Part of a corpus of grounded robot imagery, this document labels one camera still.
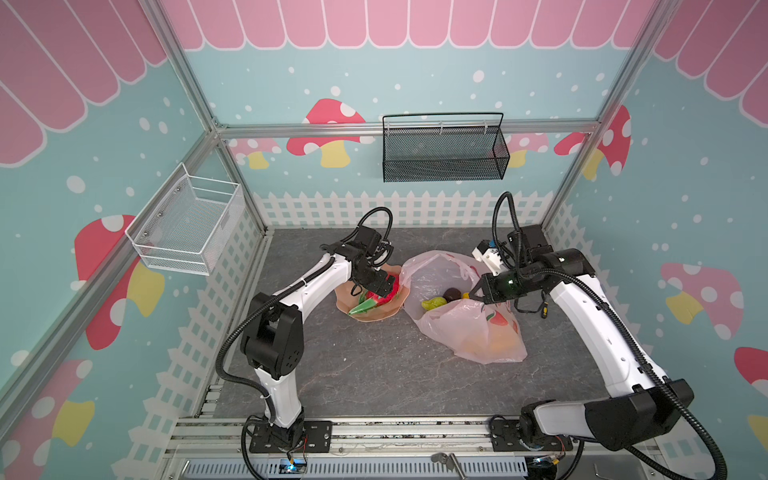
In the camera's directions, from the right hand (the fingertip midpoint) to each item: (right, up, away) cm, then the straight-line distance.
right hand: (472, 294), depth 73 cm
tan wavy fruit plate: (-34, -4, +22) cm, 41 cm away
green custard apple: (-7, -5, +21) cm, 22 cm away
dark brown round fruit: (-1, -3, +23) cm, 23 cm away
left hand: (-25, 0, +17) cm, 30 cm away
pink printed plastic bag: (+1, -10, +1) cm, 10 cm away
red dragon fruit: (-23, -4, +19) cm, 30 cm away
